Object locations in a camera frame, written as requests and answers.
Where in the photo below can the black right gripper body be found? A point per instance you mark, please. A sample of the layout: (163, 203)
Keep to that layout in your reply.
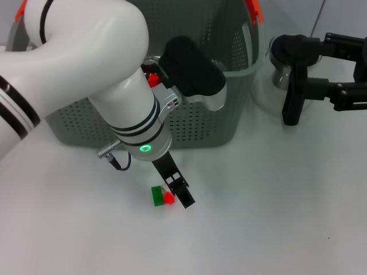
(362, 74)

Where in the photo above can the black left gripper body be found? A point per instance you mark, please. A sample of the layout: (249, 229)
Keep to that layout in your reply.
(166, 167)

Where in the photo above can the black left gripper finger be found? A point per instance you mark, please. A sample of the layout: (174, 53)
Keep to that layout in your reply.
(182, 192)

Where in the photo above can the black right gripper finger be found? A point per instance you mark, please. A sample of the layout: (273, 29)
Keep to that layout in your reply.
(344, 96)
(329, 46)

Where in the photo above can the orange-red sloped toy brick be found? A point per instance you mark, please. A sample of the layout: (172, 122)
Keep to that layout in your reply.
(153, 78)

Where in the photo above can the glass jar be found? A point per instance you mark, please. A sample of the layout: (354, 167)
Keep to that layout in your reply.
(149, 67)

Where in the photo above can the grey perforated storage bin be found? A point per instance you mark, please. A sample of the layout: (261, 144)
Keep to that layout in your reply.
(200, 126)

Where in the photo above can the tiny red toy brick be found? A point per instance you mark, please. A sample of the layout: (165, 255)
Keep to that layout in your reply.
(169, 199)

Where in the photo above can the narrow green toy brick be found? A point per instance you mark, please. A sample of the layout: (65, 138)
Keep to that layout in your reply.
(157, 196)

